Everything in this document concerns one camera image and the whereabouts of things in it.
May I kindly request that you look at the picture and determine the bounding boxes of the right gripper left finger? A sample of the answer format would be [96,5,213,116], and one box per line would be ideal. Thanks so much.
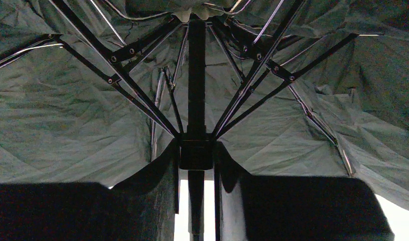
[0,141,179,240]

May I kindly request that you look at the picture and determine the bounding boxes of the beige and black umbrella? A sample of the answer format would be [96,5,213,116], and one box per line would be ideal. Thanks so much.
[0,1,409,240]

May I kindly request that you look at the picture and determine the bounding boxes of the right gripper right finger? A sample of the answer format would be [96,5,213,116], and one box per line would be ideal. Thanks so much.
[213,142,394,240]

